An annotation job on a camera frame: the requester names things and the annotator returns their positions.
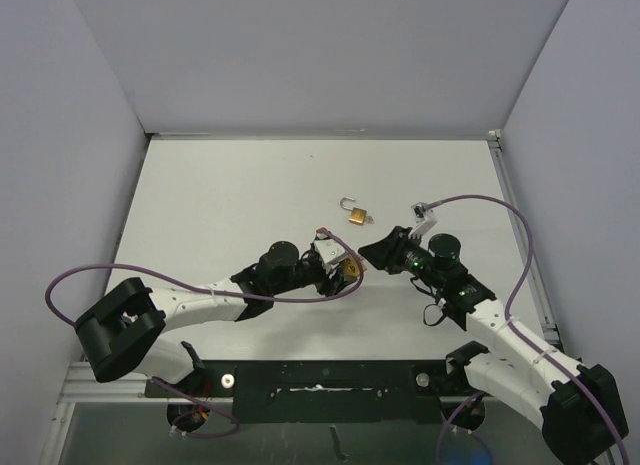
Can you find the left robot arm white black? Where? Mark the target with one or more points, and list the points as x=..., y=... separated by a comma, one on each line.
x=122, y=332

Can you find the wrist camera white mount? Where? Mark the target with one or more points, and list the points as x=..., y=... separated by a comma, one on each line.
x=330, y=251
x=425, y=218

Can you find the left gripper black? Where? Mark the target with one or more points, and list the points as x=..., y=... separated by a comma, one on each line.
x=330, y=285

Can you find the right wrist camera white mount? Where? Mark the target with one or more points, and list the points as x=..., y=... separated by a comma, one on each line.
x=425, y=218

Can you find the small brass padlock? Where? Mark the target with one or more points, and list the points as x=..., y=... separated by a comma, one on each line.
x=357, y=215

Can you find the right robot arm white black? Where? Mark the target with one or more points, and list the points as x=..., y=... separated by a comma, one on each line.
x=577, y=408

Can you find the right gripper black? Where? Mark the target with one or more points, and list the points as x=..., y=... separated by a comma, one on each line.
x=387, y=254

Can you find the aluminium frame rail right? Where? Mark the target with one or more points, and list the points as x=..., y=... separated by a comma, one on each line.
x=549, y=324

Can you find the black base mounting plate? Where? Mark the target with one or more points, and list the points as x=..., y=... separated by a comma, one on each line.
x=322, y=391

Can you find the long shackle brass padlock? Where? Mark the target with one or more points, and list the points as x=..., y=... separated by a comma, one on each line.
x=352, y=269

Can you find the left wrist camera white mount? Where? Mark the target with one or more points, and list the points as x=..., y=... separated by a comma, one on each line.
x=330, y=251

